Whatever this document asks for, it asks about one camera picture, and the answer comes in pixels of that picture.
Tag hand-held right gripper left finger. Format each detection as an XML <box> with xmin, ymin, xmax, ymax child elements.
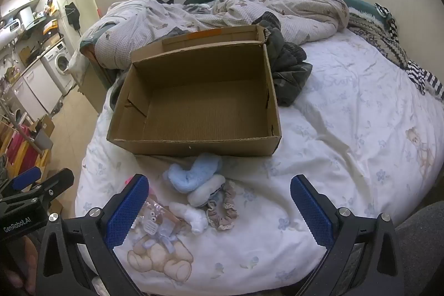
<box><xmin>35</xmin><ymin>174</ymin><xmax>150</xmax><ymax>296</ymax></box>

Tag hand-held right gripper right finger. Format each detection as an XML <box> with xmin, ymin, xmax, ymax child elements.
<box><xmin>290</xmin><ymin>174</ymin><xmax>406</xmax><ymax>296</ymax></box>

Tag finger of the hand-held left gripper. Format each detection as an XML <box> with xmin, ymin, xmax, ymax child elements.
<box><xmin>0</xmin><ymin>167</ymin><xmax>42</xmax><ymax>194</ymax></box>
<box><xmin>21</xmin><ymin>168</ymin><xmax>75</xmax><ymax>210</ymax></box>

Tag clear plastic bag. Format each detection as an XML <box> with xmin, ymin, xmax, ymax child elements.
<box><xmin>130</xmin><ymin>194</ymin><xmax>188</xmax><ymax>253</ymax></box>

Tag white floral scrunchie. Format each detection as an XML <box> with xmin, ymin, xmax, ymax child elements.
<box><xmin>169</xmin><ymin>202</ymin><xmax>208</xmax><ymax>235</ymax></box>

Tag blue plush heart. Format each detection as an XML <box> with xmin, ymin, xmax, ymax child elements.
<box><xmin>163</xmin><ymin>153</ymin><xmax>223</xmax><ymax>193</ymax></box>

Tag white oval plush pad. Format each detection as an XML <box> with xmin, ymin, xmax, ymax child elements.
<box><xmin>186</xmin><ymin>174</ymin><xmax>227</xmax><ymax>207</ymax></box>

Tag beige lace scrunchie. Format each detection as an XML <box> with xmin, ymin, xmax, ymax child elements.
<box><xmin>205</xmin><ymin>182</ymin><xmax>239</xmax><ymax>231</ymax></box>

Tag person's left hand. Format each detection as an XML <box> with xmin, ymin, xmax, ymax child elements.
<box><xmin>0</xmin><ymin>235</ymin><xmax>39</xmax><ymax>288</ymax></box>

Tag red and yellow crates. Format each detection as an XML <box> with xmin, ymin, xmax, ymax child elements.
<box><xmin>0</xmin><ymin>123</ymin><xmax>51</xmax><ymax>179</ymax></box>

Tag small cardboard box with flaps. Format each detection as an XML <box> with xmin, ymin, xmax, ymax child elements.
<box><xmin>29</xmin><ymin>114</ymin><xmax>56</xmax><ymax>151</ymax></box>

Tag white printed bed sheet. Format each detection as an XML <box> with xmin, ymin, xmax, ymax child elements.
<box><xmin>74</xmin><ymin>29</ymin><xmax>444</xmax><ymax>296</ymax></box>

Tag white floor cabinet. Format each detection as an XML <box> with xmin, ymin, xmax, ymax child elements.
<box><xmin>14</xmin><ymin>60</ymin><xmax>58</xmax><ymax>116</ymax></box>

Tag wooden bedside cabinet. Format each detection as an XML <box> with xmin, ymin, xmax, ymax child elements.
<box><xmin>74</xmin><ymin>50</ymin><xmax>115</xmax><ymax>114</ymax></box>

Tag person's grey trousers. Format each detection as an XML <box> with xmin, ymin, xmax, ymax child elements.
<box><xmin>395</xmin><ymin>201</ymin><xmax>444</xmax><ymax>296</ymax></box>

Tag white washing machine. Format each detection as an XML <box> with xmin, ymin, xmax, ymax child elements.
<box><xmin>41</xmin><ymin>41</ymin><xmax>75</xmax><ymax>97</ymax></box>

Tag camouflage green pants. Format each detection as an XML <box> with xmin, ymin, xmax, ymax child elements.
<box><xmin>265</xmin><ymin>27</ymin><xmax>313</xmax><ymax>107</ymax></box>

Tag black hanging garment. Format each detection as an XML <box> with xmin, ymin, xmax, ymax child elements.
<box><xmin>65</xmin><ymin>2</ymin><xmax>82</xmax><ymax>30</ymax></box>

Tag checked bear print duvet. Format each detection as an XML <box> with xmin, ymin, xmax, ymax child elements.
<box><xmin>78</xmin><ymin>0</ymin><xmax>349</xmax><ymax>71</ymax></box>

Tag patterned knit blanket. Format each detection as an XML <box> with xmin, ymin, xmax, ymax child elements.
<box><xmin>347</xmin><ymin>6</ymin><xmax>444</xmax><ymax>95</ymax></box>

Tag grey ribbed garment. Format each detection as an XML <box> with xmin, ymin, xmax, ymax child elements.
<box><xmin>255</xmin><ymin>11</ymin><xmax>282</xmax><ymax>40</ymax></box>

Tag black and white checked cloth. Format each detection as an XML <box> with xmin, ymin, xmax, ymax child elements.
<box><xmin>375</xmin><ymin>3</ymin><xmax>399</xmax><ymax>40</ymax></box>

